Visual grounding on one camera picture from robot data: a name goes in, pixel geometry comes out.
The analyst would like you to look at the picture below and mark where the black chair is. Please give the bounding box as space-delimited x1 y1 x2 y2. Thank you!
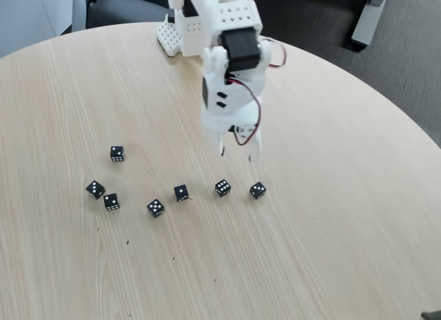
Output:
85 0 170 30

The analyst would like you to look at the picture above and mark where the black dice three pips up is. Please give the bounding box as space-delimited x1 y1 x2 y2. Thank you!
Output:
249 181 267 201
85 180 106 201

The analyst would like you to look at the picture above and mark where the black dice one pip up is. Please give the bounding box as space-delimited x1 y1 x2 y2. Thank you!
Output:
173 184 189 203

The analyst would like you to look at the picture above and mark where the white cabinet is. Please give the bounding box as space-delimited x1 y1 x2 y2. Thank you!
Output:
0 0 87 58

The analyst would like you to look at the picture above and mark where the black dice six pips up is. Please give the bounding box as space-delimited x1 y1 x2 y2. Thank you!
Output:
214 178 232 199

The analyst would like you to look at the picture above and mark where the red and black cable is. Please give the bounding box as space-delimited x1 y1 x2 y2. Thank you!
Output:
225 37 287 147

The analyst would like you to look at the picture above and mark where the grey desk leg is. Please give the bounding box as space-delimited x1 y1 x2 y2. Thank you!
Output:
351 0 391 52

